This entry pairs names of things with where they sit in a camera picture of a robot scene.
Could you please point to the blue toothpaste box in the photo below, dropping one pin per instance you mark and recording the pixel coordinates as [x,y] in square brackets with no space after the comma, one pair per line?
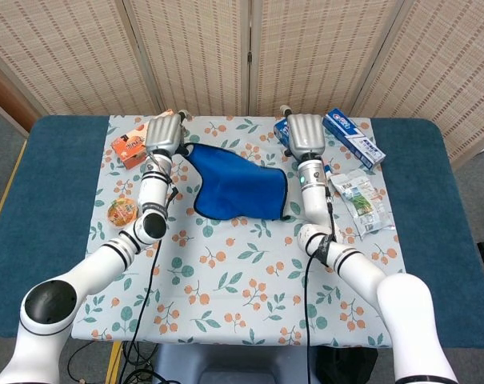
[357,142]

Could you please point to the brown wooden panel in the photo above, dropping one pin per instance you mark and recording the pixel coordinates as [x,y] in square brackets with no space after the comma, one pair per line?
[1,96]

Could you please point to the floral tablecloth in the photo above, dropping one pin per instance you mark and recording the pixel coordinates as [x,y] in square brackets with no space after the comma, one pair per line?
[233,280]

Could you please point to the blue chocolate cookie box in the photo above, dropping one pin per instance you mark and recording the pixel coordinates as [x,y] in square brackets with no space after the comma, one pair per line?
[281,132]

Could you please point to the teal table cover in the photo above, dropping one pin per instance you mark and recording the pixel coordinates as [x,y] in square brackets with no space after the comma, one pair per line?
[53,180]

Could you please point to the orange fruit jelly cup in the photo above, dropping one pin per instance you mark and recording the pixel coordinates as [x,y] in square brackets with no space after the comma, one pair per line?
[121,212]

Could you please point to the orange cracker box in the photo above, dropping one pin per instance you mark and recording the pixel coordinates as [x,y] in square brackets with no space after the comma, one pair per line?
[127,150]

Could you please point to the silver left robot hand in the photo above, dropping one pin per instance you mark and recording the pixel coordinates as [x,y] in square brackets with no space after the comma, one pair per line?
[163,132]

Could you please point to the silver snack bag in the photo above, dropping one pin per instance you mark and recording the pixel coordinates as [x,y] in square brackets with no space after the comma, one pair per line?
[359,204]

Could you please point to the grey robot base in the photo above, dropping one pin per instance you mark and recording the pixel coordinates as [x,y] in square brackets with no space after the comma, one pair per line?
[233,364]

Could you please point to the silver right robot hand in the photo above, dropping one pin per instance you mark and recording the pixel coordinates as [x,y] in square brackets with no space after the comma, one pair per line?
[305,134]

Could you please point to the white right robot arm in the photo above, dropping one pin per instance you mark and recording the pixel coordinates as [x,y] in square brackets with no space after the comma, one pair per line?
[401,304]

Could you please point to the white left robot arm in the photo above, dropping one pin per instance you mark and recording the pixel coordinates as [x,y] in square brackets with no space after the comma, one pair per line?
[105,256]

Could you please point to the bamboo folding screen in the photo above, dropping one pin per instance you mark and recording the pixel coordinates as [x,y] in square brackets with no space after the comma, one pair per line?
[85,52]

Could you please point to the blue and grey towel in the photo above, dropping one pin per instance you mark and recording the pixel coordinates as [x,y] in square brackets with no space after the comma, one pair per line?
[237,184]

